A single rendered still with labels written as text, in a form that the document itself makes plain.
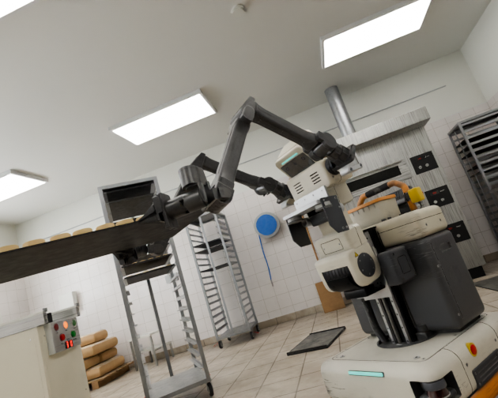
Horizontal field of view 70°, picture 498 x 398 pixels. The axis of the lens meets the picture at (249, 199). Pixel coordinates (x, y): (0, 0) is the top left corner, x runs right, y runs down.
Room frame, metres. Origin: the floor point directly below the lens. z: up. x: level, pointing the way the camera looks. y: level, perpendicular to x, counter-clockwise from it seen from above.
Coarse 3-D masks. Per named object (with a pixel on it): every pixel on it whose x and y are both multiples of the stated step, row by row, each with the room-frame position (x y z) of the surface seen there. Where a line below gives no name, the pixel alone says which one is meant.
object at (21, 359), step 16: (48, 320) 1.81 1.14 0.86; (16, 336) 1.61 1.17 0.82; (32, 336) 1.61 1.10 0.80; (0, 352) 1.60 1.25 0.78; (16, 352) 1.60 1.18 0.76; (32, 352) 1.61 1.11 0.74; (48, 352) 1.66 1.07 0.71; (64, 352) 1.78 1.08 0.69; (80, 352) 1.92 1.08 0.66; (0, 368) 1.60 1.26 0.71; (16, 368) 1.60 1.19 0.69; (32, 368) 1.61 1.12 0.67; (48, 368) 1.64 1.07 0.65; (64, 368) 1.76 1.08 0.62; (80, 368) 1.89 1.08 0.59; (0, 384) 1.60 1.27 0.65; (16, 384) 1.60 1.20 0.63; (32, 384) 1.61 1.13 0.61; (48, 384) 1.62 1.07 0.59; (64, 384) 1.73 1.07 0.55; (80, 384) 1.86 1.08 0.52
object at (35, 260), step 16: (128, 224) 0.95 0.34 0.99; (144, 224) 1.02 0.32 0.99; (160, 224) 1.11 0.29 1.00; (64, 240) 0.87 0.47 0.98; (80, 240) 0.93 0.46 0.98; (96, 240) 1.00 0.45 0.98; (112, 240) 1.08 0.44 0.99; (128, 240) 1.17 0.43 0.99; (144, 240) 1.28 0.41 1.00; (0, 256) 0.80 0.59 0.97; (16, 256) 0.85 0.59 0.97; (32, 256) 0.91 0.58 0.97; (48, 256) 0.97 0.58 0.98; (64, 256) 1.05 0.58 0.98; (80, 256) 1.13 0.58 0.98; (96, 256) 1.24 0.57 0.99; (0, 272) 0.95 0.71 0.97; (16, 272) 1.03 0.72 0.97; (32, 272) 1.11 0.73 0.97
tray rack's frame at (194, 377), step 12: (144, 180) 2.88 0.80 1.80; (168, 264) 3.48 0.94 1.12; (180, 300) 3.49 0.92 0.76; (156, 312) 3.42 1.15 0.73; (180, 312) 3.48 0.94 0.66; (168, 360) 3.42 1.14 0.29; (192, 372) 3.30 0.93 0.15; (204, 372) 3.14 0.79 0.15; (156, 384) 3.29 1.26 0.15; (168, 384) 3.13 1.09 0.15; (180, 384) 2.99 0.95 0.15; (192, 384) 2.87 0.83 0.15; (156, 396) 2.83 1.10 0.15; (168, 396) 2.80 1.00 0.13
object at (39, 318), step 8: (40, 312) 1.62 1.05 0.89; (16, 320) 1.62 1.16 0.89; (24, 320) 1.62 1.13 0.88; (32, 320) 1.62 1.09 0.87; (40, 320) 1.62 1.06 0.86; (0, 328) 1.61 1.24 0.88; (8, 328) 1.62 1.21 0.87; (16, 328) 1.62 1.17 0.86; (24, 328) 1.62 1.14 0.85; (0, 336) 1.61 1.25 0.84
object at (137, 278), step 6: (174, 264) 2.92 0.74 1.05; (150, 270) 2.85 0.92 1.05; (156, 270) 2.87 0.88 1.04; (162, 270) 3.01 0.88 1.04; (168, 270) 3.19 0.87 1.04; (132, 276) 2.80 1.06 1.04; (138, 276) 2.91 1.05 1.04; (144, 276) 3.05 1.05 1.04; (150, 276) 3.23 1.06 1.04; (156, 276) 3.41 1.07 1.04; (132, 282) 3.20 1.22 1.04
